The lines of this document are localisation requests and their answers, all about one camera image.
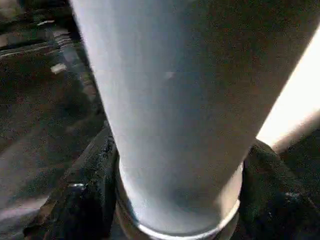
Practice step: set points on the glossy black mat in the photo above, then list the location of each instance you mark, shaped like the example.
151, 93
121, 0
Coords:
40, 125

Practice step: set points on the white plastic table top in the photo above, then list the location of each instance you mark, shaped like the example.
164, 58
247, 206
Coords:
300, 100

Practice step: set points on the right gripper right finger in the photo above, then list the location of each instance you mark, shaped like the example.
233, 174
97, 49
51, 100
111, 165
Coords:
280, 205

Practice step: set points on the white plastic table leg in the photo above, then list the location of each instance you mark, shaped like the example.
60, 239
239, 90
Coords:
190, 100

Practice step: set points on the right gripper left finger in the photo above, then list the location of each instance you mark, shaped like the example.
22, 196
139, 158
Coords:
85, 200

